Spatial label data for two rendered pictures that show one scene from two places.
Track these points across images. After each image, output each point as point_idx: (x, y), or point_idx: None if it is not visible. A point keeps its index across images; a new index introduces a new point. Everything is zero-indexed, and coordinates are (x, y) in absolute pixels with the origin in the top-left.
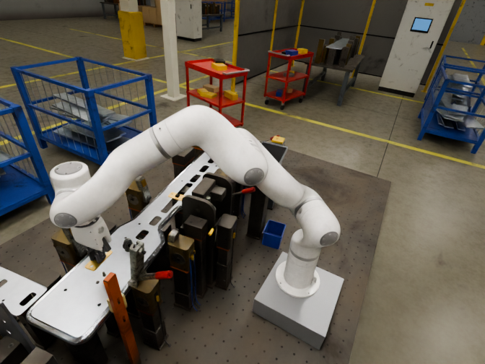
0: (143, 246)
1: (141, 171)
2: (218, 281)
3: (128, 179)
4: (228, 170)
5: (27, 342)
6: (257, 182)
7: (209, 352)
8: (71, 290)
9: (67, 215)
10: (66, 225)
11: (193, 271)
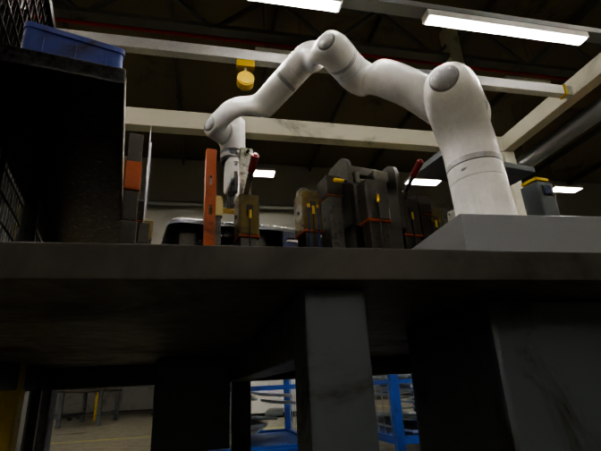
0: (250, 152)
1: (265, 97)
2: None
3: (255, 102)
4: (311, 53)
5: (146, 189)
6: (328, 43)
7: None
8: (202, 238)
9: (210, 118)
10: (207, 128)
11: (314, 235)
